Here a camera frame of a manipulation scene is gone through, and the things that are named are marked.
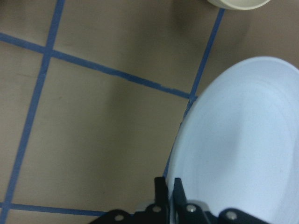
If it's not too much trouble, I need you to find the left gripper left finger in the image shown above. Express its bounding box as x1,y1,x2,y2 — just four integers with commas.
90,177,169,224

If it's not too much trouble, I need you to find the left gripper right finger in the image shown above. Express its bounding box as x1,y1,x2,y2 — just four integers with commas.
172,178,266,224

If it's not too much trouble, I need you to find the blue plate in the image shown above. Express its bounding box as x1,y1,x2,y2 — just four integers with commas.
166,56,299,224

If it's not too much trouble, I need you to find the white bowl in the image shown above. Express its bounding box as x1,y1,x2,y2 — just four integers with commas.
207,0,270,10

